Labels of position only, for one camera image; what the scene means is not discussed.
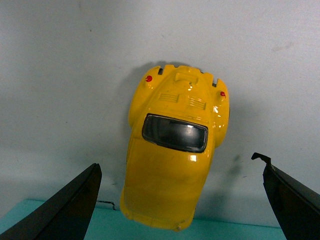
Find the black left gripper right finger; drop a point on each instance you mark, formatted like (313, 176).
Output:
(296, 207)

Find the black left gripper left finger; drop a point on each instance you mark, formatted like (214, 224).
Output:
(64, 216)

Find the yellow beetle toy car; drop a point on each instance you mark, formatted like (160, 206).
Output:
(178, 116)

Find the turquoise plastic bin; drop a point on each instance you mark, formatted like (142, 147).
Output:
(215, 219)

